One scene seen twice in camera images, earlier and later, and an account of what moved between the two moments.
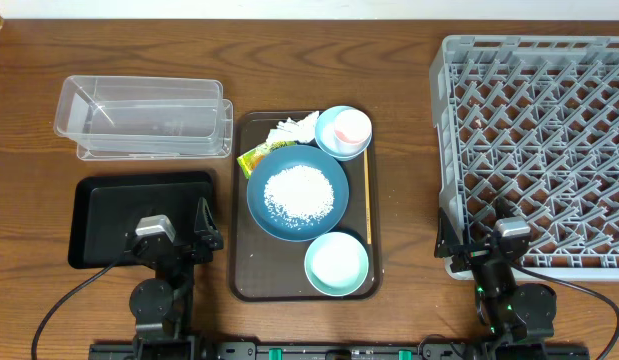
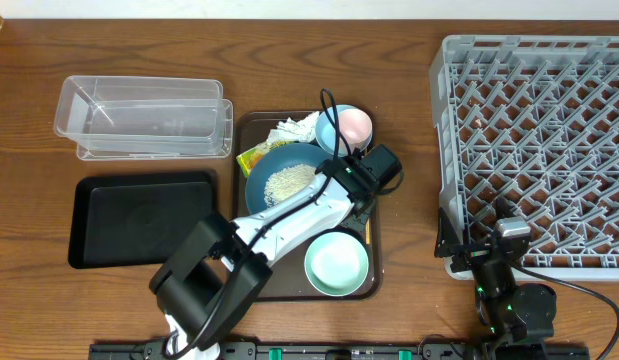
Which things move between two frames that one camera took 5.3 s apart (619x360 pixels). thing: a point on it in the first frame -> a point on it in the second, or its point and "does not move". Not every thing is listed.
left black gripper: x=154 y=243 -> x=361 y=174
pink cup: x=352 y=131 does not move
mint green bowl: x=336 y=264 does not move
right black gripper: x=471 y=255 does not move
